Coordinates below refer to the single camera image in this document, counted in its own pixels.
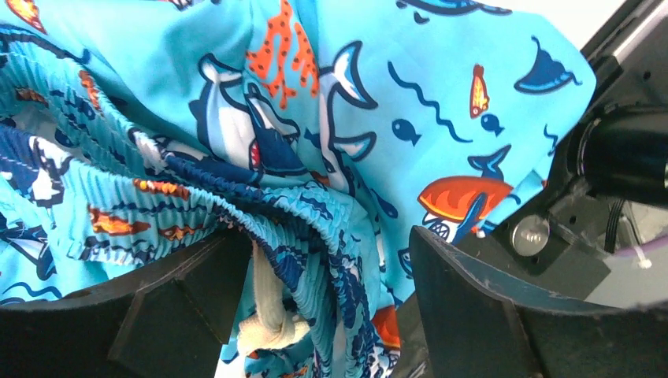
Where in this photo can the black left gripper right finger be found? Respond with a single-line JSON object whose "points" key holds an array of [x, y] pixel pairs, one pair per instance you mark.
{"points": [[480, 321]]}

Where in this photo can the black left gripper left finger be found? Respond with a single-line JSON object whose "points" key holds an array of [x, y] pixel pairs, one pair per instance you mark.
{"points": [[169, 318]]}

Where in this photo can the teal shark print shorts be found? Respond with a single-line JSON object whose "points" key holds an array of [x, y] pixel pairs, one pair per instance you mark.
{"points": [[323, 131]]}

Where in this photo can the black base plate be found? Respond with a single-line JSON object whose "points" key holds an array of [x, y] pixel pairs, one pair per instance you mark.
{"points": [[598, 232]]}

